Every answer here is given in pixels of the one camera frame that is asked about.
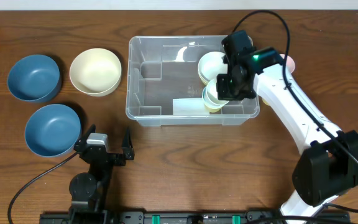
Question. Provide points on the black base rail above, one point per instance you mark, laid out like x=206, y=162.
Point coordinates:
x=157, y=218

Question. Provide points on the pink cup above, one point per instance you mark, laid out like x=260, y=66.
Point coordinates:
x=290, y=64

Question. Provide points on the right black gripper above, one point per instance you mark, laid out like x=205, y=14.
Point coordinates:
x=226, y=87

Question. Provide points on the cream bowl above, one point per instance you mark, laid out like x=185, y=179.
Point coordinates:
x=96, y=72

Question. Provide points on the clear plastic storage container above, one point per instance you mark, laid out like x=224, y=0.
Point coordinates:
x=164, y=88

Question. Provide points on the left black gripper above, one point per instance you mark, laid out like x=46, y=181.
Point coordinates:
x=112, y=158

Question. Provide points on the white small bowl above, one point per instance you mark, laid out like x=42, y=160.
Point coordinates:
x=211, y=65

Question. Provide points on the blue bowl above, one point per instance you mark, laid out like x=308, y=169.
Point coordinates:
x=52, y=130
x=35, y=79

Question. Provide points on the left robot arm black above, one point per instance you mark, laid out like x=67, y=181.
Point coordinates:
x=89, y=189

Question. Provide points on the light blue cup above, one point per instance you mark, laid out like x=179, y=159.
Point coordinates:
x=205, y=98

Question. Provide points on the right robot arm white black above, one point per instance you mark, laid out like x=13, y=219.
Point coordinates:
x=328, y=165

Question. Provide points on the cream white cup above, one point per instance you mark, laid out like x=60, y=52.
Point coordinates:
x=212, y=93

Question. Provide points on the lower blue bowl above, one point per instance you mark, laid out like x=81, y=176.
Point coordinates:
x=52, y=130

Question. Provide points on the upper blue bowl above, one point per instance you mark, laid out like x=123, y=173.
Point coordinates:
x=35, y=79

